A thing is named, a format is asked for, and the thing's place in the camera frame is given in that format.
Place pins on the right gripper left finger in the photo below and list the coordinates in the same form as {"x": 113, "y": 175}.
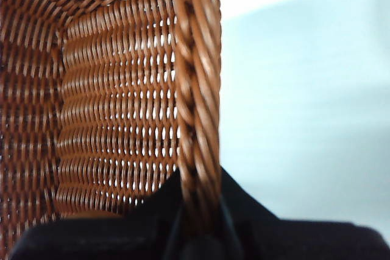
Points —
{"x": 122, "y": 238}

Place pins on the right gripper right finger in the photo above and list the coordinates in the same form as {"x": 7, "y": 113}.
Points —
{"x": 289, "y": 241}

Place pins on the brown wicker basket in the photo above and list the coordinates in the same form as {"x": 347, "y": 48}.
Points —
{"x": 122, "y": 89}

